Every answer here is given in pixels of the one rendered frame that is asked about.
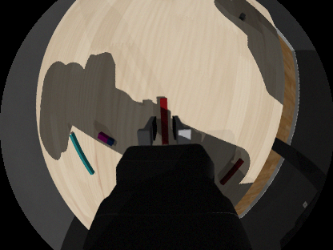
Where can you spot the magenta rectangular block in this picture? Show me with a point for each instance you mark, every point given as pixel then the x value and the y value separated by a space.
pixel 103 137

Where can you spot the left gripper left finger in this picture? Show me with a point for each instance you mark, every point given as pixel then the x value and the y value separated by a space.
pixel 147 135

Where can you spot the turquoise rod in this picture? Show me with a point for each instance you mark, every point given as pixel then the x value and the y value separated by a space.
pixel 81 154

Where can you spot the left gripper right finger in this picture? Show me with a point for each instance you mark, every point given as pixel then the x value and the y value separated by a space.
pixel 181 134

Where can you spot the red rod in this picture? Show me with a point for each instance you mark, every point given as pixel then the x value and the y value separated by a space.
pixel 232 171
pixel 164 130

